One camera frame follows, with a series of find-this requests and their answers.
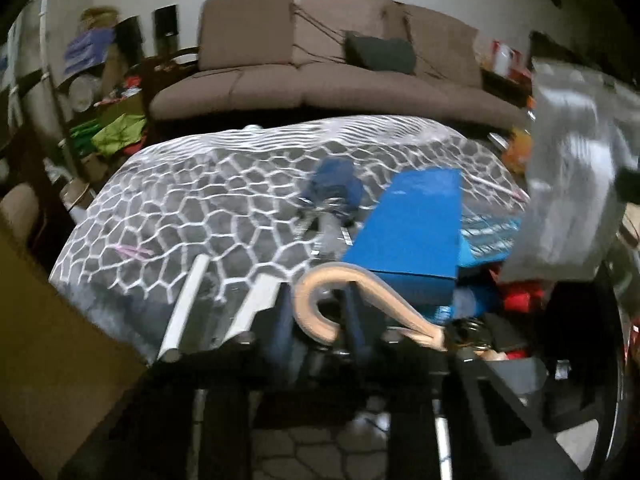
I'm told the green cloth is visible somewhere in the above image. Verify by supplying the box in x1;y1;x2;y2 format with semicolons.
70;114;147;157

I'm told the dark grey cushion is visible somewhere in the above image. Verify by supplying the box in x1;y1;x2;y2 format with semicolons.
344;31;417;74

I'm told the grey honeycomb patterned tablecloth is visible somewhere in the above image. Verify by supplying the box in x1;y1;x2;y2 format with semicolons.
49;115;531;365

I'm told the brown sofa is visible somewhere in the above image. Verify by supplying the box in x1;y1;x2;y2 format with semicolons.
149;0;526;128

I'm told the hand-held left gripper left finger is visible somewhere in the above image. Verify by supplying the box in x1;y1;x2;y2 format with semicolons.
65;284;301;480

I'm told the silver foil bag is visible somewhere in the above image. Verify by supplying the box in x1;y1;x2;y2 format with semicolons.
499;57;640;282

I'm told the blue striped packet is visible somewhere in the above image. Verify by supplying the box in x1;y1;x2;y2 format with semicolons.
459;217;525;267

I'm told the white and red jug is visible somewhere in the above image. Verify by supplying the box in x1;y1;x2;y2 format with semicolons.
492;40;523;77

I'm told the white plastic stick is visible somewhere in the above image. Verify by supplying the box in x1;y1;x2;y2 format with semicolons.
158;254;208;362

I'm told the metal key ring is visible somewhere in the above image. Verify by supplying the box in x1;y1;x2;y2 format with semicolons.
445;317;493;353

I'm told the black round container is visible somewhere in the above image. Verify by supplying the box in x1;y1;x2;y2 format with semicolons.
545;260;640;466

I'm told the blue cardboard box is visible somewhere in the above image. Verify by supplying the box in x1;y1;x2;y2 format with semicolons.
341;169;463;311

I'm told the orange object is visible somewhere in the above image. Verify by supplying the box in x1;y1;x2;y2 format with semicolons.
505;127;533;171

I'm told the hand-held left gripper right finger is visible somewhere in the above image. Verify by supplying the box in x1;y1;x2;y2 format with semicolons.
346;280;587;480

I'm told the brown cardboard box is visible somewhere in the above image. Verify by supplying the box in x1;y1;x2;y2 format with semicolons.
0;220;151;480

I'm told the beige curved rubber strap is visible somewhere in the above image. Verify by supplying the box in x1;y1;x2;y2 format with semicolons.
293;268;447;352

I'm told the white flat strip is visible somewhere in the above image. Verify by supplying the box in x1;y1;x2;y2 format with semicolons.
226;274;284;342

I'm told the red packet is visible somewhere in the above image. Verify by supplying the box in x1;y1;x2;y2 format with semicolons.
500;280;548;313

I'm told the metal key bunch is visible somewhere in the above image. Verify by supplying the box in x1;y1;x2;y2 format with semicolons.
294;199;357;256

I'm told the black speaker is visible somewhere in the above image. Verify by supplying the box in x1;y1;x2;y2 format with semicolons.
116;16;145;61
154;5;179;55

